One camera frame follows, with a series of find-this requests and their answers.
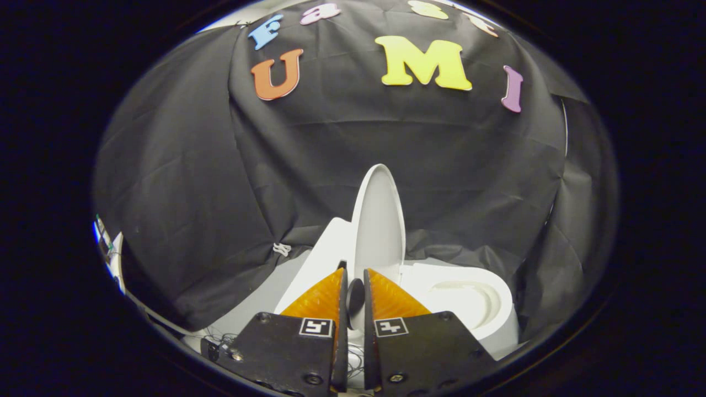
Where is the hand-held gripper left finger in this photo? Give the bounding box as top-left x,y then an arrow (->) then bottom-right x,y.
218,268 -> 349,395

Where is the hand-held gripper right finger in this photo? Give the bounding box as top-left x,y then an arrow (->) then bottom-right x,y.
363,269 -> 497,393

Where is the white toilet lid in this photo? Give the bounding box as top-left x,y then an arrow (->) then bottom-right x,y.
350,164 -> 407,331

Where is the white toilet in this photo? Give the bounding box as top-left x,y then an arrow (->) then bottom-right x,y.
274,217 -> 519,359

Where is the black backdrop cloth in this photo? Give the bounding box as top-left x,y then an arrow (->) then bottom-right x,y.
94,0 -> 618,345

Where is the thin black cable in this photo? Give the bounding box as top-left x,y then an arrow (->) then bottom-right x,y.
347,343 -> 366,382

